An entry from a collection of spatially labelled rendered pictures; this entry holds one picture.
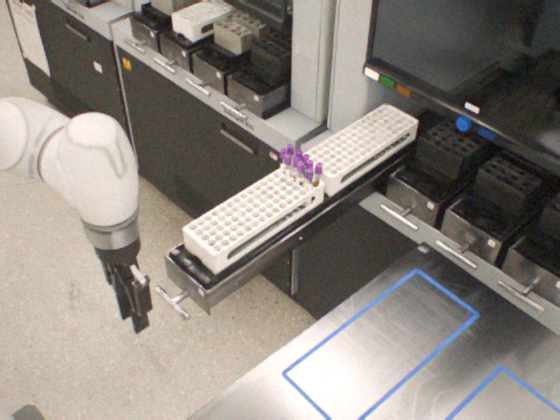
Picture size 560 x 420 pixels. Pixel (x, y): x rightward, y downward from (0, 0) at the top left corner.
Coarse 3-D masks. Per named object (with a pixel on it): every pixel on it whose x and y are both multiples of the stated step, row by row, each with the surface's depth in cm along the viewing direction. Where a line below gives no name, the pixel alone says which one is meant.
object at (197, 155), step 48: (144, 0) 204; (336, 0) 148; (144, 48) 200; (144, 96) 216; (192, 96) 193; (144, 144) 235; (192, 144) 207; (240, 144) 183; (192, 192) 225; (288, 288) 207
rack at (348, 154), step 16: (384, 112) 152; (400, 112) 152; (352, 128) 149; (368, 128) 148; (384, 128) 148; (400, 128) 148; (416, 128) 150; (320, 144) 143; (336, 144) 144; (352, 144) 143; (368, 144) 144; (384, 144) 143; (400, 144) 149; (320, 160) 139; (336, 160) 140; (352, 160) 140; (368, 160) 148; (336, 176) 136; (352, 176) 141
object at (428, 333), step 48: (384, 288) 120; (432, 288) 120; (480, 288) 120; (336, 336) 112; (384, 336) 112; (432, 336) 112; (480, 336) 112; (528, 336) 112; (240, 384) 105; (288, 384) 105; (336, 384) 105; (384, 384) 105; (432, 384) 105; (480, 384) 105; (528, 384) 105
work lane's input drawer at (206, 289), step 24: (408, 144) 151; (384, 168) 147; (360, 192) 143; (312, 216) 136; (336, 216) 141; (288, 240) 131; (168, 264) 128; (192, 264) 124; (240, 264) 125; (264, 264) 130; (192, 288) 125; (216, 288) 122
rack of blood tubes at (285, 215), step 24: (240, 192) 132; (264, 192) 133; (288, 192) 133; (312, 192) 132; (216, 216) 126; (240, 216) 128; (264, 216) 127; (288, 216) 134; (192, 240) 123; (216, 240) 123; (240, 240) 122; (264, 240) 128; (216, 264) 121
